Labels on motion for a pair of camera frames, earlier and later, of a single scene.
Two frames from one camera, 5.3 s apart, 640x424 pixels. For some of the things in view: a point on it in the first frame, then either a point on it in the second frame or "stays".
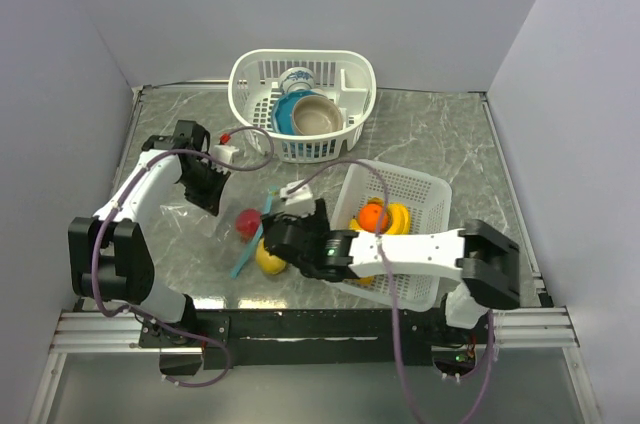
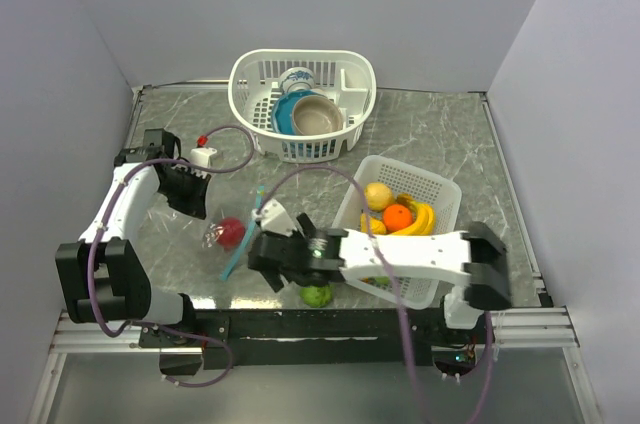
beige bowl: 314,115 stays
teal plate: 282,111 stays
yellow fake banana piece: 401,218 → 423,224
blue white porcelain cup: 296,79 stays
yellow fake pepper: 354,225 → 376,226
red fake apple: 247,223 → 232,233
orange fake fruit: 375,217 → 397,216
